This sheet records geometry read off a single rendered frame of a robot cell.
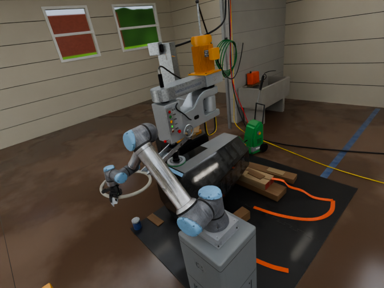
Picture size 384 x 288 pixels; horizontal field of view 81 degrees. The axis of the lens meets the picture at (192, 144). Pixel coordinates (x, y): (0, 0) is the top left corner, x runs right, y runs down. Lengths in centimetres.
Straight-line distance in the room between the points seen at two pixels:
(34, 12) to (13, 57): 131
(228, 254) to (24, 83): 722
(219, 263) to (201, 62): 199
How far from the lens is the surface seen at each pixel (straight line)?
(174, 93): 230
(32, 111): 800
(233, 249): 160
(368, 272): 280
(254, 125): 410
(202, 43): 265
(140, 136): 137
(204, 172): 253
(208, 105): 277
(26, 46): 796
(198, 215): 137
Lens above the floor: 210
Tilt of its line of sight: 26 degrees down
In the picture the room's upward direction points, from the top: 9 degrees counter-clockwise
